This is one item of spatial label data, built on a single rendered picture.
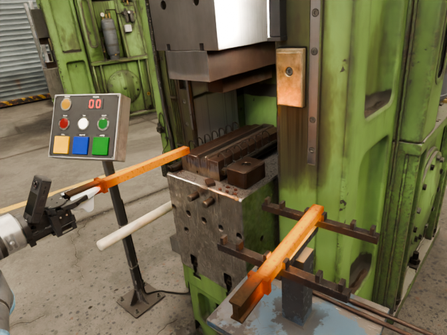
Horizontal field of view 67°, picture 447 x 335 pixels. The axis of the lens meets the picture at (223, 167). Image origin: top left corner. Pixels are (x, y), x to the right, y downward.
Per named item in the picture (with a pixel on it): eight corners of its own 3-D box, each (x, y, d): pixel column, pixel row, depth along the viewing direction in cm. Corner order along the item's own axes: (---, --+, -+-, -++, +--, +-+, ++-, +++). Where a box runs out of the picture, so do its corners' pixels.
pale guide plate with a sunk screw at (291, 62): (301, 108, 102) (302, 48, 95) (276, 104, 108) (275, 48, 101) (305, 106, 103) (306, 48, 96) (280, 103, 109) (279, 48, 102)
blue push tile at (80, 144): (86, 154, 141) (88, 136, 142) (71, 153, 143) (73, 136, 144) (89, 154, 143) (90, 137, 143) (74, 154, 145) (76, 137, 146)
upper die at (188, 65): (209, 82, 107) (206, 50, 103) (169, 78, 120) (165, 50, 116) (282, 62, 134) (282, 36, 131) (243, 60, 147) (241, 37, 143)
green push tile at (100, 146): (106, 155, 139) (108, 137, 139) (91, 154, 140) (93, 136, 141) (109, 156, 140) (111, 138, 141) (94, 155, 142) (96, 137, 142)
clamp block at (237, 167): (246, 190, 114) (245, 173, 111) (227, 184, 119) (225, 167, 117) (266, 177, 122) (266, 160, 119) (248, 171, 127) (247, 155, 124)
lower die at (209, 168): (219, 181, 122) (217, 159, 118) (182, 169, 134) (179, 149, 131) (283, 145, 149) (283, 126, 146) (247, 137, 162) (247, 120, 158)
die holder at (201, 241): (247, 302, 127) (240, 199, 108) (181, 262, 151) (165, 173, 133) (318, 230, 164) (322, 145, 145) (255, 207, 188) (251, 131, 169)
